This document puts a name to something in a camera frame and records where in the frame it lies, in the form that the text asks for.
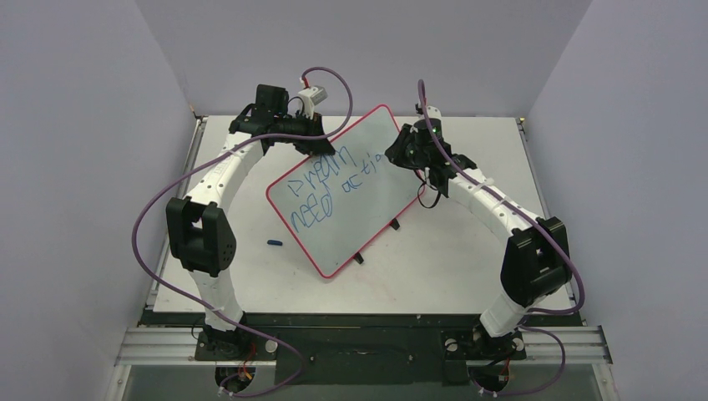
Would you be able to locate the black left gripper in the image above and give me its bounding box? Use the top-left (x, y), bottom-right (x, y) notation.
top-left (276, 110), bottom-right (336, 158)

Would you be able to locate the red-framed whiteboard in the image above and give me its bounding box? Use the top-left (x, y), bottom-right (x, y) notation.
top-left (265, 104), bottom-right (420, 278)

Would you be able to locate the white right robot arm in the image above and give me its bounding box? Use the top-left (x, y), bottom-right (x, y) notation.
top-left (385, 119), bottom-right (573, 357)

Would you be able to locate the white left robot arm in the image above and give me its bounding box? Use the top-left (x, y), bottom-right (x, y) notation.
top-left (166, 84), bottom-right (334, 359)

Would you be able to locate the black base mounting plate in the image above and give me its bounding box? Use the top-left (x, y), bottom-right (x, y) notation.
top-left (119, 313), bottom-right (579, 395)

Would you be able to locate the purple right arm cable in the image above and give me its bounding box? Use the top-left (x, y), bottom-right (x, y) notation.
top-left (416, 79), bottom-right (586, 397)

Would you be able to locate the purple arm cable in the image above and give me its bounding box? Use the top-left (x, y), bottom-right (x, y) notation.
top-left (131, 67), bottom-right (354, 399)
top-left (416, 79), bottom-right (586, 397)

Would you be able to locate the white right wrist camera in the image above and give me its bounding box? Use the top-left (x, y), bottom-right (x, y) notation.
top-left (423, 105), bottom-right (442, 120)

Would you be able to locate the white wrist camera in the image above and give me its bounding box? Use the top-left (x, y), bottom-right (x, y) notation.
top-left (297, 85), bottom-right (328, 119)
top-left (423, 105), bottom-right (442, 120)

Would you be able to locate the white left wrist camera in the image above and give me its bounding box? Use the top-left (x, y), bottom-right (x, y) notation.
top-left (297, 85), bottom-right (328, 119)

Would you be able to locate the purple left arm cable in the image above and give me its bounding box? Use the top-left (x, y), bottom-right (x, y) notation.
top-left (131, 67), bottom-right (354, 399)

